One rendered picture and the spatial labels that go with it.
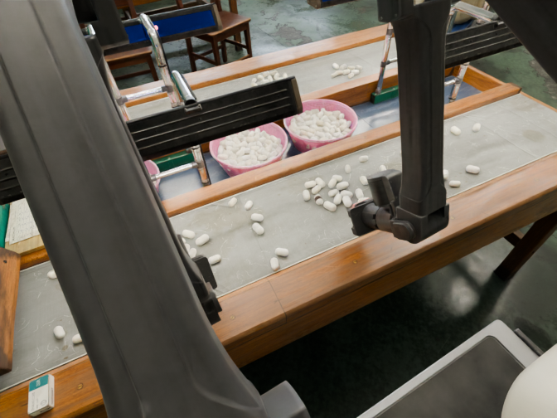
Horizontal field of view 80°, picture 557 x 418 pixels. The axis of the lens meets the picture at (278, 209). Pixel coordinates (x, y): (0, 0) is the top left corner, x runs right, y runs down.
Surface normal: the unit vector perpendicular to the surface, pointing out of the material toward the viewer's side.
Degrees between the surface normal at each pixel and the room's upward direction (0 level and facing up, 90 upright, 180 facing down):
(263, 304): 0
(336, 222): 0
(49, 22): 33
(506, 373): 0
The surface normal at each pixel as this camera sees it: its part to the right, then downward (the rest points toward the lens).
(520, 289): -0.05, -0.66
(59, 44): 0.22, -0.20
